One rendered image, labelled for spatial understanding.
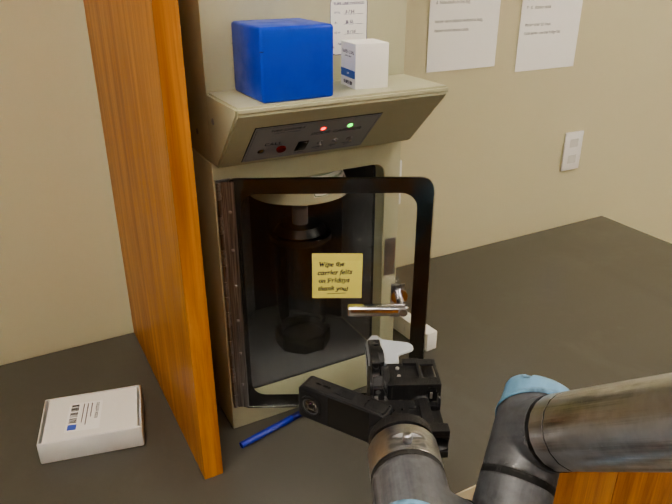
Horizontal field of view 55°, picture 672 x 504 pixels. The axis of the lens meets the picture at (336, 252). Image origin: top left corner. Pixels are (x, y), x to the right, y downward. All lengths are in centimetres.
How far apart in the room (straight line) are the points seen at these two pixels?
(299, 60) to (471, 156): 99
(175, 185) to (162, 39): 17
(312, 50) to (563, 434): 53
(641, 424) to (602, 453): 6
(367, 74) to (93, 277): 77
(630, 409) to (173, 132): 57
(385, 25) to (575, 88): 103
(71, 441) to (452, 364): 70
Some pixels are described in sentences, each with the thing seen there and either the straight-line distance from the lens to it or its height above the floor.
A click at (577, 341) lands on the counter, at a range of 146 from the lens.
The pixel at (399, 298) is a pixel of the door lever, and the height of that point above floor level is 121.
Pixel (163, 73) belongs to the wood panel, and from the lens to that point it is 80.
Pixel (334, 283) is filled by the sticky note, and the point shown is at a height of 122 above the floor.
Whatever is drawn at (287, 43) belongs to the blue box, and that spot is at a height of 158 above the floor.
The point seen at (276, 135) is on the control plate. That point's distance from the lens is 87.
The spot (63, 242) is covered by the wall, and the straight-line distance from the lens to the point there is 139.
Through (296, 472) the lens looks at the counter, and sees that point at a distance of 107.
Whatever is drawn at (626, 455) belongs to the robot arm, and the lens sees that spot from 59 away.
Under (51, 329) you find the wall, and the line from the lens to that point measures 147.
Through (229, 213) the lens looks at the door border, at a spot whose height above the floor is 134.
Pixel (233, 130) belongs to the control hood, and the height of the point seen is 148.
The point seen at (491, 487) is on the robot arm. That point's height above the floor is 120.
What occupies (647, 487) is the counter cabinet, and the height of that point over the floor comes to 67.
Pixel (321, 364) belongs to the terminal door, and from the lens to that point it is 106.
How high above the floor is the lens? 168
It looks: 25 degrees down
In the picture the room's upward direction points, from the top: straight up
